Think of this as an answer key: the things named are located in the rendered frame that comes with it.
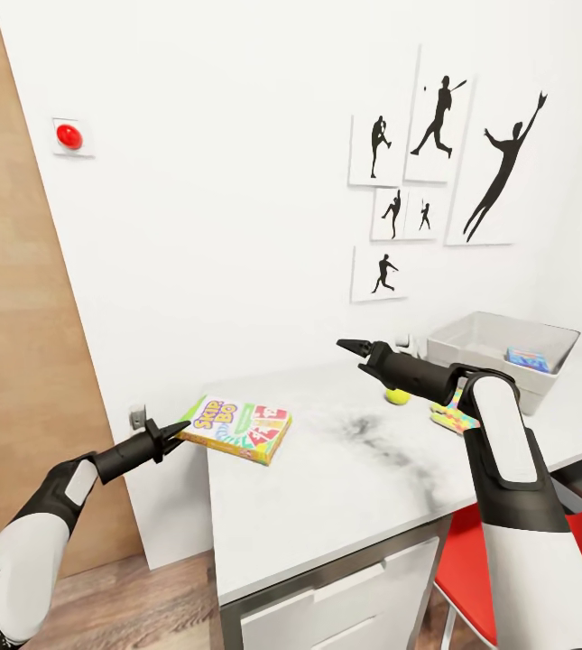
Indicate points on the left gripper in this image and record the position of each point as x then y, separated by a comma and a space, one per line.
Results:
152, 444

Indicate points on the tennis ball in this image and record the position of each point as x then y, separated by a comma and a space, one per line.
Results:
398, 396

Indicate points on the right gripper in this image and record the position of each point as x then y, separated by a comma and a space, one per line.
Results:
395, 370

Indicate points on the jigsaw puzzle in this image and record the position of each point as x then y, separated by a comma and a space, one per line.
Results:
451, 417

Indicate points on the board game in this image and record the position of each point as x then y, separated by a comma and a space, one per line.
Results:
242, 430
526, 358

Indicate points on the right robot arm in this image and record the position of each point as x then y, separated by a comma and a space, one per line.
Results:
535, 566

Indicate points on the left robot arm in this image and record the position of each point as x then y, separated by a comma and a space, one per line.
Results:
33, 544

